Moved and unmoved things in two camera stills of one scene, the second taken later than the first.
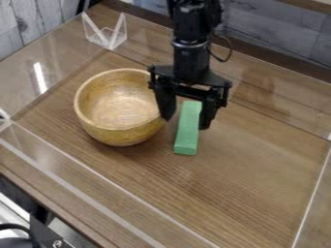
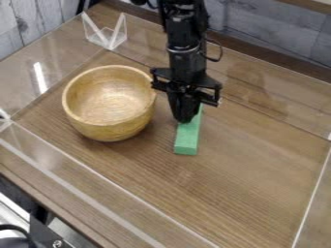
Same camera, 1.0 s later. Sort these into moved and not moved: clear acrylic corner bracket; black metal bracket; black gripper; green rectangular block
Moved: black gripper
Not moved: clear acrylic corner bracket; black metal bracket; green rectangular block
